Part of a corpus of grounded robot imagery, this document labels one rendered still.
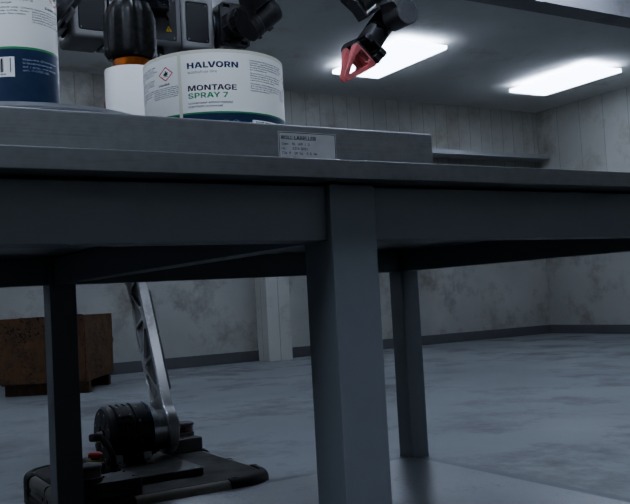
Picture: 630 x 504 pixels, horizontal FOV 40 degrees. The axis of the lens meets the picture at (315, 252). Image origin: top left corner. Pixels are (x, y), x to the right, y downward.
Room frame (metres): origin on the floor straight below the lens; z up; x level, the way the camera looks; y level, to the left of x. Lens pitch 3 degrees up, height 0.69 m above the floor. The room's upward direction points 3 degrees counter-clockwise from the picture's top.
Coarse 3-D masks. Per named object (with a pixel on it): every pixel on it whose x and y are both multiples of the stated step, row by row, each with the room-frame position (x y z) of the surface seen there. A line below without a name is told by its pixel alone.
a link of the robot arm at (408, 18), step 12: (348, 0) 1.91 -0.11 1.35; (384, 0) 1.90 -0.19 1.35; (396, 0) 1.85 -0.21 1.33; (408, 0) 1.87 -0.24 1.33; (360, 12) 1.91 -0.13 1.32; (372, 12) 1.90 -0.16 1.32; (384, 12) 1.89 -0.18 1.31; (396, 12) 1.86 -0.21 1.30; (408, 12) 1.87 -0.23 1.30; (384, 24) 1.90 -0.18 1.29; (396, 24) 1.88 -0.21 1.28; (408, 24) 1.87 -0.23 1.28
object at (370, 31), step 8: (376, 24) 1.91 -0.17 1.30; (368, 32) 1.91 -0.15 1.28; (376, 32) 1.91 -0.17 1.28; (352, 40) 1.92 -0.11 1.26; (360, 40) 1.89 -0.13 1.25; (368, 40) 1.87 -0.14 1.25; (376, 40) 1.91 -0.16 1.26; (384, 40) 1.93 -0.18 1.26; (368, 48) 1.91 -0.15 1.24; (376, 48) 1.89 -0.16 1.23; (384, 56) 1.89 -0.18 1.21
